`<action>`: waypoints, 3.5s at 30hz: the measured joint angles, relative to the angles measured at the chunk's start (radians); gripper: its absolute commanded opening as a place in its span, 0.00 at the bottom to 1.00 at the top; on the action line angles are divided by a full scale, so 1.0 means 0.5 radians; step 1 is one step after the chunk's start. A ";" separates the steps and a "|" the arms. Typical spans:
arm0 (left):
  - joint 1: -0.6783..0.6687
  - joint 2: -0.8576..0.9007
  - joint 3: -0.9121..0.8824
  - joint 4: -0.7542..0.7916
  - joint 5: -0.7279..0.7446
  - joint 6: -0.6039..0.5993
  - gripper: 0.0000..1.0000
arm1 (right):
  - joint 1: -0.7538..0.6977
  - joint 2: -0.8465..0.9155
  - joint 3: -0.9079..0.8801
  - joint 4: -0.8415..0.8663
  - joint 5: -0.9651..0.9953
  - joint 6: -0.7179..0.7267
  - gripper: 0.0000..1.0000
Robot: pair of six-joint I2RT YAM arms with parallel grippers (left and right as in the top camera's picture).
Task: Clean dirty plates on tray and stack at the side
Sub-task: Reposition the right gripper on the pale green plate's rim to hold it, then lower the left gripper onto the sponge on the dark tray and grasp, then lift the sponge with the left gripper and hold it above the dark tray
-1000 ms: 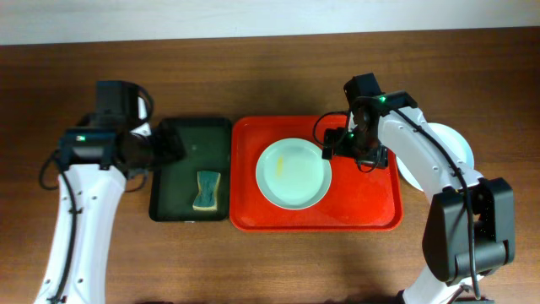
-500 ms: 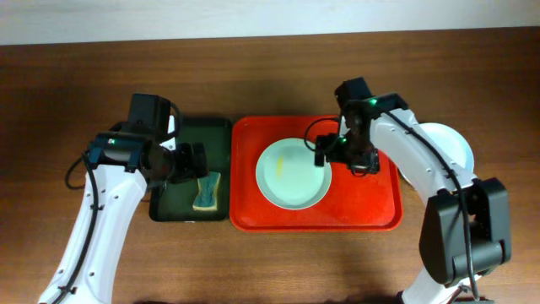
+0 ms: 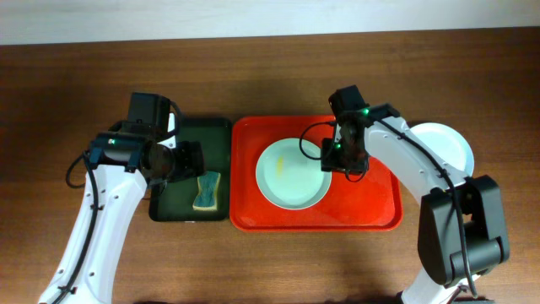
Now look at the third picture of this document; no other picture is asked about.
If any red plastic tray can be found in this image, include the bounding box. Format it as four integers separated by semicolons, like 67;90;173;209
229;115;402;232

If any green yellow sponge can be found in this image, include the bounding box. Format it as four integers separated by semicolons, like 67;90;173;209
192;171;221;211

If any mint green plate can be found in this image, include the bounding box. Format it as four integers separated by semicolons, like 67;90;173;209
255;138;332;210

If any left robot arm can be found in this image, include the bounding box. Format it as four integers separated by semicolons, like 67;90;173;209
39;93;205;303

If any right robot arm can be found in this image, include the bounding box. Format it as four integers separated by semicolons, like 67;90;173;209
322;102;510;303

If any light blue plate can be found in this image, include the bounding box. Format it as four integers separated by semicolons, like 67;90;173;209
411;122;475;176

